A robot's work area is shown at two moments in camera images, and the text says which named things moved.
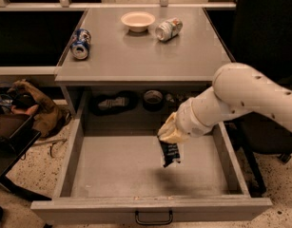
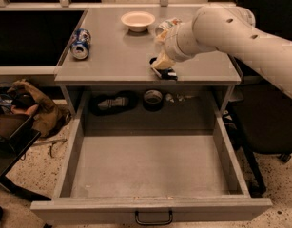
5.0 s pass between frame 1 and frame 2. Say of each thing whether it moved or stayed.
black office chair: stayed
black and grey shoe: stayed
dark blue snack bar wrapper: moved
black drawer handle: stayed
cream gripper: moved
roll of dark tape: stayed
